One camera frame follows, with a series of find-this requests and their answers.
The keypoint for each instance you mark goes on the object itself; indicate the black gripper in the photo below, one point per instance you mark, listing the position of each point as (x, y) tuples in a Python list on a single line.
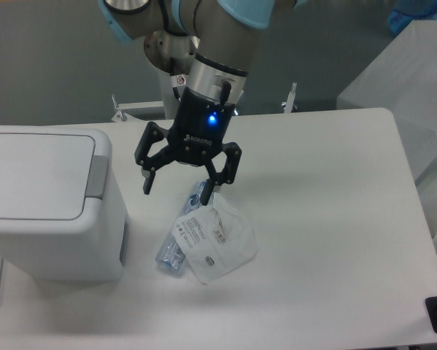
[(195, 138)]

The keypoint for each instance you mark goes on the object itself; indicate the white push-button trash can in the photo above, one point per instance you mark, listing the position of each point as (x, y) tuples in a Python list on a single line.
[(62, 214)]

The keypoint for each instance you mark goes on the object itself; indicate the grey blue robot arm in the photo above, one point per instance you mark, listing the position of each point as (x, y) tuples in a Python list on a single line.
[(229, 34)]

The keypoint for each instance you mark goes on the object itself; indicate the white plastic packaging bag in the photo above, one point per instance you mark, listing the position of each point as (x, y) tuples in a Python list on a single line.
[(216, 239)]

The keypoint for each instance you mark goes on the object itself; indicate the metal clamp bolt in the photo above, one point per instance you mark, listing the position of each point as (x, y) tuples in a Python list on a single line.
[(289, 106)]

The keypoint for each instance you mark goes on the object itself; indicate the white covered side table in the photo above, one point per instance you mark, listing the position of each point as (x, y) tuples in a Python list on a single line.
[(403, 79)]

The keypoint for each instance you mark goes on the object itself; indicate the blue plastic cover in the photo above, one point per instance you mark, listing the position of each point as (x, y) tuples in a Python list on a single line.
[(404, 12)]

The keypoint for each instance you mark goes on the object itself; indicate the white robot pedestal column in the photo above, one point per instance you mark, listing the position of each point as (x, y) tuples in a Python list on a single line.
[(172, 57)]

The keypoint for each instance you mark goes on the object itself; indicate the white pedestal base bracket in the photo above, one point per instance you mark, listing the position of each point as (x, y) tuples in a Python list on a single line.
[(151, 110)]

